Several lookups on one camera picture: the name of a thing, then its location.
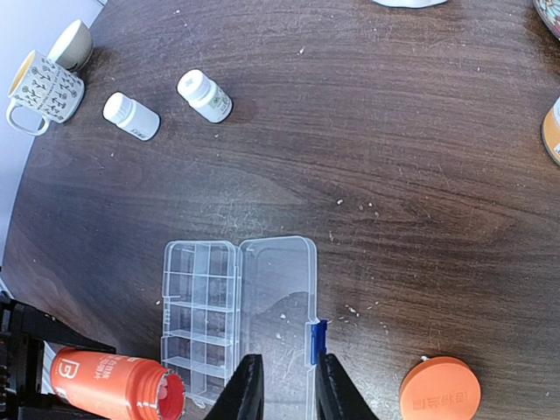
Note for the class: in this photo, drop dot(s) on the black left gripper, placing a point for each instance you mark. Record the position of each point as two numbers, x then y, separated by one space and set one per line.
24 332

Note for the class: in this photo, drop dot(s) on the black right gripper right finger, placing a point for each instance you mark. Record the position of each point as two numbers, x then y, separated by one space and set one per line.
336 395

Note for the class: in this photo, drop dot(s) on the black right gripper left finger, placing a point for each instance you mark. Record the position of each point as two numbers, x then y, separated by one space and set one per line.
243 397

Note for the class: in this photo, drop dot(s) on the orange pill bottle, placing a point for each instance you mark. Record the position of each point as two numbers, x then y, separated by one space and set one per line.
116 386

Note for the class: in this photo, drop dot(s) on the clear plastic pill organizer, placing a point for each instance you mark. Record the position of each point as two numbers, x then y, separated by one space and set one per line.
223 301

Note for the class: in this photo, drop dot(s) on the orange bottle cap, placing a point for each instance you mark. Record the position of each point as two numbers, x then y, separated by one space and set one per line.
442 387

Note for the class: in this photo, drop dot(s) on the floral mug yellow inside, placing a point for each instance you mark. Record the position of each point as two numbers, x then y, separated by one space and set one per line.
45 88

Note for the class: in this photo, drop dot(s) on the small beige cup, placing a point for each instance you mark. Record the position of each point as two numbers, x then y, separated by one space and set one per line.
74 47

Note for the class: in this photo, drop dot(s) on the small white pill bottle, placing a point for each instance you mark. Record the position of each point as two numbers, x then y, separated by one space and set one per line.
205 96

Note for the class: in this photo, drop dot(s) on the grey capped vitamin bottle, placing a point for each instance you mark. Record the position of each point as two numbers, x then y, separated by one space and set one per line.
550 132

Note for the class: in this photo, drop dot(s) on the white fluted ceramic bowl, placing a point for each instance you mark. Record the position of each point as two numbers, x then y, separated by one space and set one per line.
409 4

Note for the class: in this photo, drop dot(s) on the red floral saucer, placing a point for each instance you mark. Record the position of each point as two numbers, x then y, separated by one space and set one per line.
549 13

